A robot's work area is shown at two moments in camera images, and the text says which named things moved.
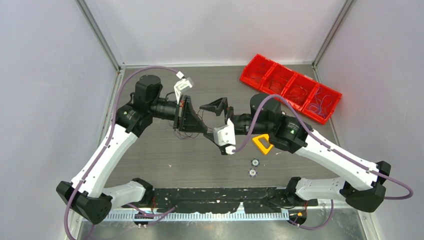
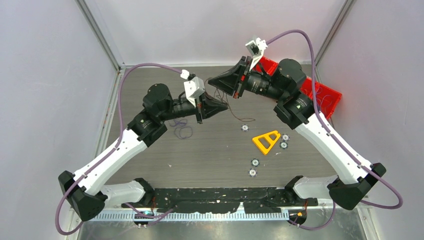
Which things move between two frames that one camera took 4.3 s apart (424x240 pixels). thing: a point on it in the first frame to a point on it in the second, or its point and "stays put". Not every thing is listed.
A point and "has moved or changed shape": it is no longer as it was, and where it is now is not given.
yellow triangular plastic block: [261, 147] stays put
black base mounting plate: [253, 200] stays put
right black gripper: [217, 106] to [228, 81]
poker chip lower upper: [255, 162] stays put
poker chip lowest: [252, 172] stays put
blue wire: [315, 105] has moved or changed shape
